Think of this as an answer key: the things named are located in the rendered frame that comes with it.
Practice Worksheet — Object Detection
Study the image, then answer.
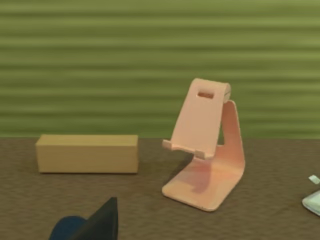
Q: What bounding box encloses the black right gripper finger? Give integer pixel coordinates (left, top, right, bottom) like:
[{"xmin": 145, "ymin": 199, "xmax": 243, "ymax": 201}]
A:
[{"xmin": 66, "ymin": 196, "xmax": 118, "ymax": 240}]

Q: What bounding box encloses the tan rectangular block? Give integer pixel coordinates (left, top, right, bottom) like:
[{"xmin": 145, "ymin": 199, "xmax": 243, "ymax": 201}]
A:
[{"xmin": 35, "ymin": 134, "xmax": 139, "ymax": 174}]

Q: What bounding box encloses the dark blue rounded object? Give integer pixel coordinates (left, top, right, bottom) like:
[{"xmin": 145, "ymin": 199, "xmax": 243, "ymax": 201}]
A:
[{"xmin": 49, "ymin": 216, "xmax": 89, "ymax": 240}]

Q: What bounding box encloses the pink phone stand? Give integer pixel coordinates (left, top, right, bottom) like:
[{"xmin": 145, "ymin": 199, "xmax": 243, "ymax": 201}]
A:
[{"xmin": 161, "ymin": 77, "xmax": 247, "ymax": 213}]

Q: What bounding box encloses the white pale green object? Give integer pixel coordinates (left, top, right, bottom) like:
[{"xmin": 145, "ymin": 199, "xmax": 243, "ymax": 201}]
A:
[{"xmin": 301, "ymin": 174, "xmax": 320, "ymax": 217}]

